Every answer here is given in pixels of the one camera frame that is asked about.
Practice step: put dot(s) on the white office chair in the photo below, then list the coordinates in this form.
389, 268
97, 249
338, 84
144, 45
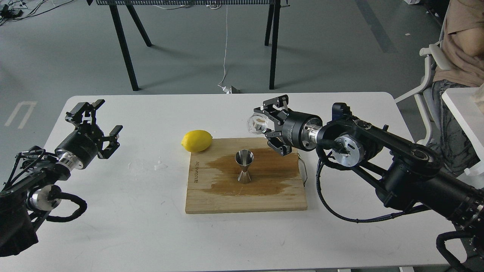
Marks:
434, 58

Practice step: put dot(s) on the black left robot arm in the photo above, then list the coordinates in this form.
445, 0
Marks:
30, 196

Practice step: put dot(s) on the steel double jigger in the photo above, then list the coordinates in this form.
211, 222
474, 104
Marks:
244, 159

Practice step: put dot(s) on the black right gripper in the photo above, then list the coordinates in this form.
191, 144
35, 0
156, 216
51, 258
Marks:
296, 126

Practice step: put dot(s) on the black metal table frame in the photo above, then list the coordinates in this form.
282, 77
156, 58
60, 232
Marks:
191, 31

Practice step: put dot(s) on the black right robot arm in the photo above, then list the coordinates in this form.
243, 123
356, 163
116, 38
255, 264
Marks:
407, 177

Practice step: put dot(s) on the yellow lemon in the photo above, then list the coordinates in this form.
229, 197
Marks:
196, 141

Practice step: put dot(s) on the wooden cutting board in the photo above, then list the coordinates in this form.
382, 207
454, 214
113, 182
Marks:
212, 186

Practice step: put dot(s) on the small clear plastic cup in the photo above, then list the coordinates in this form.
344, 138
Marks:
257, 124

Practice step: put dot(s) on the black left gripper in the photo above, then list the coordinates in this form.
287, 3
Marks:
87, 139

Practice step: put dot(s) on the person in beige shirt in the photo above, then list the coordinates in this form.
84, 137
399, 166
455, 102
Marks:
462, 45

